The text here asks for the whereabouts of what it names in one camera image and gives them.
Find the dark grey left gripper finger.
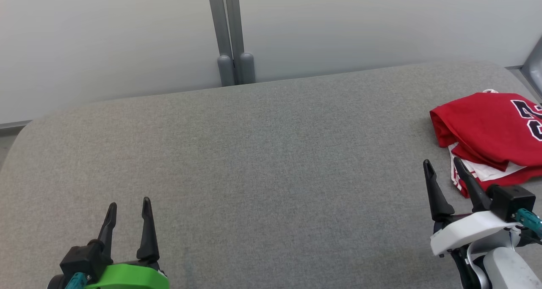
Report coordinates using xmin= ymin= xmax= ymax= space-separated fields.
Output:
xmin=136 ymin=196 xmax=160 ymax=262
xmin=97 ymin=202 xmax=118 ymax=261

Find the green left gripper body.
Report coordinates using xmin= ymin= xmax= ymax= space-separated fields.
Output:
xmin=84 ymin=261 xmax=171 ymax=289

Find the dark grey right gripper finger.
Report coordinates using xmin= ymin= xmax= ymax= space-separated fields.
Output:
xmin=453 ymin=157 xmax=494 ymax=214
xmin=422 ymin=159 xmax=455 ymax=222

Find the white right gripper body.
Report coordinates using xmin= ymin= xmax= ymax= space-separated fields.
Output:
xmin=430 ymin=210 xmax=523 ymax=257

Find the red and white jersey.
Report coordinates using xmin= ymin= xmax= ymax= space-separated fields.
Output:
xmin=429 ymin=90 xmax=542 ymax=198

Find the left camera cable teal plug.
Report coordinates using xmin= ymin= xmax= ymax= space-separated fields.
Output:
xmin=64 ymin=272 xmax=88 ymax=289

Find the camera cable teal plug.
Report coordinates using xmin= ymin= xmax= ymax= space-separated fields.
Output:
xmin=64 ymin=272 xmax=88 ymax=289
xmin=512 ymin=208 xmax=542 ymax=235

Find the right camera cable teal plug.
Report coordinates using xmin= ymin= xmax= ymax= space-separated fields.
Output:
xmin=512 ymin=208 xmax=542 ymax=235

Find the grey metal corner frame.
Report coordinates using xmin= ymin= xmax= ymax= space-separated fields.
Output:
xmin=506 ymin=37 xmax=542 ymax=103

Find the grey partition base rail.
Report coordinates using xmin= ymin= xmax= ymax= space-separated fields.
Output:
xmin=0 ymin=120 xmax=33 ymax=132

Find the grey partition post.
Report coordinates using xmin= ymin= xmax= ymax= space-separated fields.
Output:
xmin=224 ymin=0 xmax=256 ymax=85
xmin=206 ymin=0 xmax=235 ymax=88

